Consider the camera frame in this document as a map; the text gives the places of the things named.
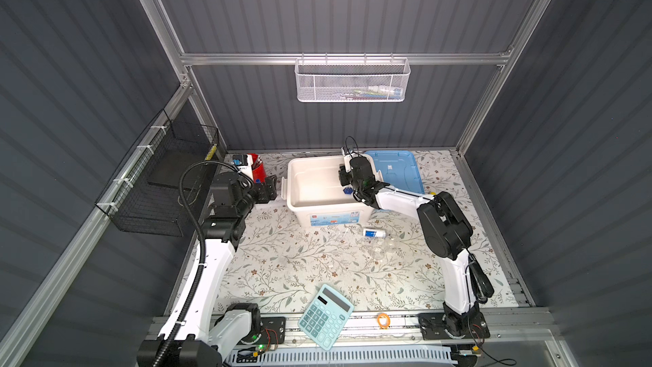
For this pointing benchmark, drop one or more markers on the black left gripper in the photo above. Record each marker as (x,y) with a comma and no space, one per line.
(263,192)

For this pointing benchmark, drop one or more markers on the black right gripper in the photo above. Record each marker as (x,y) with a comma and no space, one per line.
(343,173)

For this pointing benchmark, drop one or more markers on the beige plastic storage bin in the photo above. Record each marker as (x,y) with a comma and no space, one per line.
(313,192)

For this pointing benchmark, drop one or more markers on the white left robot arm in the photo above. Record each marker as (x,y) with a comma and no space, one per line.
(189,337)

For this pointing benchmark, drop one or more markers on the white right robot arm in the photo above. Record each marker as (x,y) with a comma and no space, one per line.
(447,233)

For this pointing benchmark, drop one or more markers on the red ribbed plastic cup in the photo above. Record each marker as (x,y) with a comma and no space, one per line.
(257,169)

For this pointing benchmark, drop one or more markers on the blue plastic bin lid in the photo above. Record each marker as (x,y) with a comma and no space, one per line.
(399,169)

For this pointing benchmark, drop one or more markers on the white blue labelled bottle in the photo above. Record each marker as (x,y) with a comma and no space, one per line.
(374,233)

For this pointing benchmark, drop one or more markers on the teal desk calculator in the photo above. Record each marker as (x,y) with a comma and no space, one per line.
(325,317)

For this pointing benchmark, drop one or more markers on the black stapler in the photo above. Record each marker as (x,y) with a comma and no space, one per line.
(480,283)

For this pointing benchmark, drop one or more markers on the white wire mesh basket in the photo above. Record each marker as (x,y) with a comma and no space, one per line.
(351,79)

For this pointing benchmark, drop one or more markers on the black wire wall basket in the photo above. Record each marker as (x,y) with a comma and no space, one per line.
(143,196)

